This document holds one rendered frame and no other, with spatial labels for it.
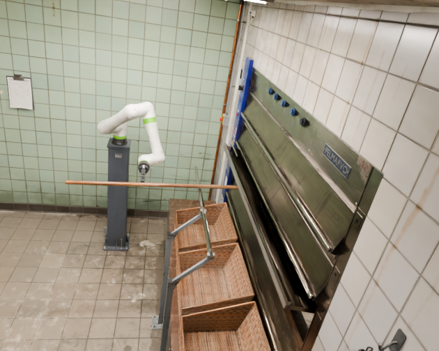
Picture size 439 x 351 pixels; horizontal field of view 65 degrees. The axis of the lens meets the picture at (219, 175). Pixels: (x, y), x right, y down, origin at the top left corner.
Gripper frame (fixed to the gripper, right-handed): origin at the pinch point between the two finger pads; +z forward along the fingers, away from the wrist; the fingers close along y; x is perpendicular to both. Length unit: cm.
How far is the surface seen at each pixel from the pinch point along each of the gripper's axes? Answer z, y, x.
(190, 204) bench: -66, 62, -50
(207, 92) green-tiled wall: -124, -45, -61
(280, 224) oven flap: 94, -28, -78
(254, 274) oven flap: 77, 25, -78
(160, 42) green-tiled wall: -125, -88, -7
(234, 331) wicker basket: 93, 61, -67
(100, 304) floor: 15, 120, 29
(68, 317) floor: 29, 120, 53
